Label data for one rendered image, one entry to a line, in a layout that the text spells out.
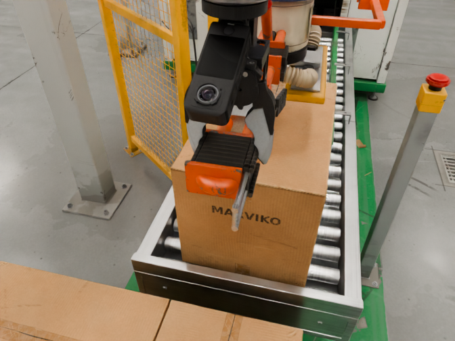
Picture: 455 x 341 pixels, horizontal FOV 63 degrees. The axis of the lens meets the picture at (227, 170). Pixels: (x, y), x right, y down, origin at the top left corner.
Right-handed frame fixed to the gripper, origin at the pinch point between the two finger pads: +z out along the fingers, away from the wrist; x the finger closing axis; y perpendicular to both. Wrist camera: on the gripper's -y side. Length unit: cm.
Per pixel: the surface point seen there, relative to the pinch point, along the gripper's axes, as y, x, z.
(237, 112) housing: 9.9, 1.0, -0.9
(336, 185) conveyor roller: 80, -26, 71
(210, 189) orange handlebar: -6.7, 0.7, 0.1
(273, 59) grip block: 30.0, -1.7, -1.3
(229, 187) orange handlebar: -6.0, -1.5, -0.1
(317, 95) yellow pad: 42.9, -11.3, 12.2
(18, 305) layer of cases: 3, 65, 71
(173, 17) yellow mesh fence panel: 99, 46, 17
